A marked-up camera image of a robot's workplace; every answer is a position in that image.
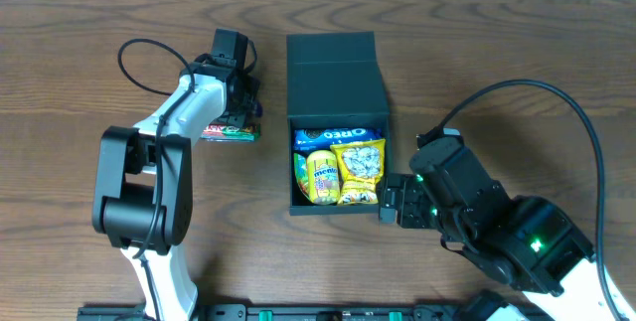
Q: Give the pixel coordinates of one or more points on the green Haribo gummy bag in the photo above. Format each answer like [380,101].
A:
[301,174]

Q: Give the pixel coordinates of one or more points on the blue Oreo cookie pack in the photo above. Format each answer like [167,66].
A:
[308,140]

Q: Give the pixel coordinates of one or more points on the red green KitKat Milo bar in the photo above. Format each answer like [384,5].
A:
[225,132]

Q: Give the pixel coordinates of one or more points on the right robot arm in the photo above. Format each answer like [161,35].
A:
[527,242]

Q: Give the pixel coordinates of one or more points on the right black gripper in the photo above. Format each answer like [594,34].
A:
[403,202]

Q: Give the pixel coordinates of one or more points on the yellow Hacks candy bag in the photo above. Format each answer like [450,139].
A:
[362,166]

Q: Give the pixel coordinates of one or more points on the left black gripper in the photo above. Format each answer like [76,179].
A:
[243,116]

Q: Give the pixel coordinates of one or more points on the yellow Mentos gum bottle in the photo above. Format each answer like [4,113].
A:
[323,178]

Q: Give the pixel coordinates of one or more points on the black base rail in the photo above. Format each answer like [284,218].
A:
[240,312]

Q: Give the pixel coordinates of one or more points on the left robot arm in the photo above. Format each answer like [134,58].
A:
[143,196]

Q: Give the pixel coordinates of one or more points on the blue foil chocolate bar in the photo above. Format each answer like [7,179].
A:
[257,109]

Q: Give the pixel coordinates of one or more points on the dark green open gift box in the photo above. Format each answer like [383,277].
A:
[334,81]

